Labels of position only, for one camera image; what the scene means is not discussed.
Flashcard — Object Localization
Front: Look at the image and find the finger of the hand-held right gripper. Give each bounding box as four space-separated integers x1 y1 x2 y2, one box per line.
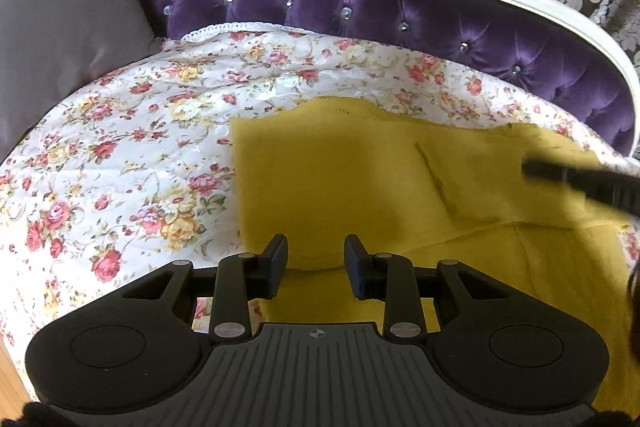
521 158 640 214

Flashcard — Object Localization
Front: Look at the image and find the floral quilted bedspread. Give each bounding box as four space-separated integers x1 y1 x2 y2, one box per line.
0 21 640 375

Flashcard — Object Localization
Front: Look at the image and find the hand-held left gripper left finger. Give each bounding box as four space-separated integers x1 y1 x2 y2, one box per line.
121 234 290 342

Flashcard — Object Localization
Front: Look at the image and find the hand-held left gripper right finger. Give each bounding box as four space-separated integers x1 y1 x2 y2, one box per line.
343 234 512 342

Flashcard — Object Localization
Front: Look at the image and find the yellow knitted garment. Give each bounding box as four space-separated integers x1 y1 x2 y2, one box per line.
231 98 634 414

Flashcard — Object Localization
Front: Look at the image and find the grey pillow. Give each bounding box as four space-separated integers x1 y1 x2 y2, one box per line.
0 0 162 164

